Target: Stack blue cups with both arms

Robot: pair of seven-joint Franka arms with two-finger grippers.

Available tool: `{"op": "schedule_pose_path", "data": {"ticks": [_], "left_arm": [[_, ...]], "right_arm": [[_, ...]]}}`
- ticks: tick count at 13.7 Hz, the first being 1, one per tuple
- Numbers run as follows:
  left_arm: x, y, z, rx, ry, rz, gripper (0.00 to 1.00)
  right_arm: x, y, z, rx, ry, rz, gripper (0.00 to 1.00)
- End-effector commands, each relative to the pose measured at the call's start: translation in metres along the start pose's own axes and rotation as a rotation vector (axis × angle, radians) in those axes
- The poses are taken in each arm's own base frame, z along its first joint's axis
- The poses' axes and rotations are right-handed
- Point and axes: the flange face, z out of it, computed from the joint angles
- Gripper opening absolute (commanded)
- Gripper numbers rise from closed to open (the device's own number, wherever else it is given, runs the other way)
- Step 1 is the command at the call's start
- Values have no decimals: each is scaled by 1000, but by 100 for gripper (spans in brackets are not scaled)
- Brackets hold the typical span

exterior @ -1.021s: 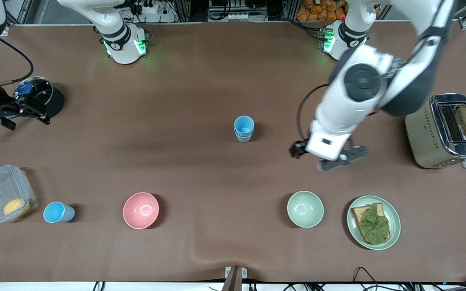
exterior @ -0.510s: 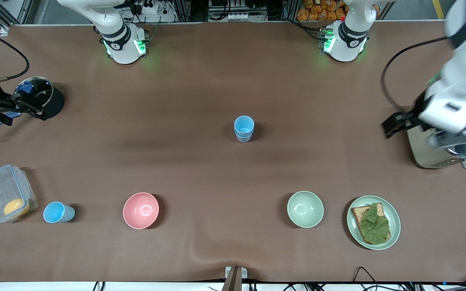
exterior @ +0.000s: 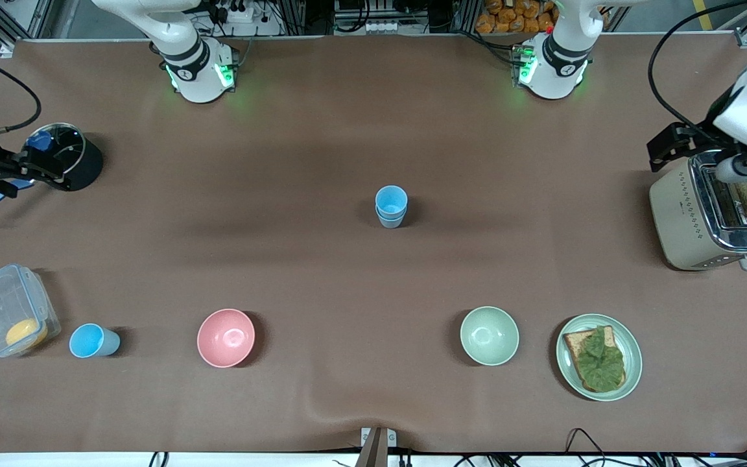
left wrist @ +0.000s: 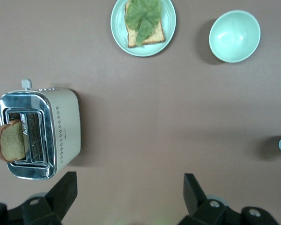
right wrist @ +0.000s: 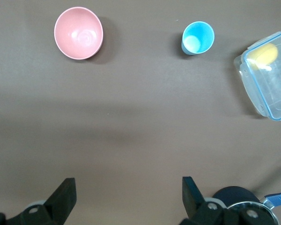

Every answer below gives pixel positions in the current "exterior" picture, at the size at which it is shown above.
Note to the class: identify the pale green bowl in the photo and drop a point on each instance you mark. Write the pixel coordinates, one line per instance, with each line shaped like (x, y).
(489, 336)

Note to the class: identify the black utensil holder cup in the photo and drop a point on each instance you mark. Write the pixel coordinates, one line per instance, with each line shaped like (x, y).
(88, 162)

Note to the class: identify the yellow food piece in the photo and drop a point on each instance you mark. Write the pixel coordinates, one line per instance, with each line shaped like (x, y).
(26, 333)

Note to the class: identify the metal table clamp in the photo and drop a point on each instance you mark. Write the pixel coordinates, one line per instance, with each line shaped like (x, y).
(378, 444)

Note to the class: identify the bag of orange snacks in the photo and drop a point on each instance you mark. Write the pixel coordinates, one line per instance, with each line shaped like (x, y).
(516, 16)

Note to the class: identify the pale green plate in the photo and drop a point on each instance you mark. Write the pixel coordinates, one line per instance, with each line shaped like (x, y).
(633, 363)

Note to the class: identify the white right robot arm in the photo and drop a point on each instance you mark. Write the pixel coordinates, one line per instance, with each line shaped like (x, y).
(185, 58)

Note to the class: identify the green lettuce leaf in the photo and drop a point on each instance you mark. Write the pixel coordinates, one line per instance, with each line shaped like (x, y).
(600, 363)

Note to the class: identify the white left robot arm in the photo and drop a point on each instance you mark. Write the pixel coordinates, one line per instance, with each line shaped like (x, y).
(561, 58)

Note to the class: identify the cream and chrome toaster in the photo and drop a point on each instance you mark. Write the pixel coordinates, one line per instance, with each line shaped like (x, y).
(685, 220)

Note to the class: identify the blue cup holding white tissue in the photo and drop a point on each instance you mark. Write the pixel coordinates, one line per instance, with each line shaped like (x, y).
(390, 222)

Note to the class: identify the pink bowl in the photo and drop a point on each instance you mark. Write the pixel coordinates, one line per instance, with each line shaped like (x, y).
(225, 338)

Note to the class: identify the white power strip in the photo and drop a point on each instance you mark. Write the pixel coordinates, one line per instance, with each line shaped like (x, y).
(237, 11)

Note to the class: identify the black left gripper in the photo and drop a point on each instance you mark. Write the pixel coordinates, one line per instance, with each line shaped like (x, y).
(696, 134)

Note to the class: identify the brown bread slice on plate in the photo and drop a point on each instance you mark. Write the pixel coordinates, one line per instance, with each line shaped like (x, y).
(573, 340)

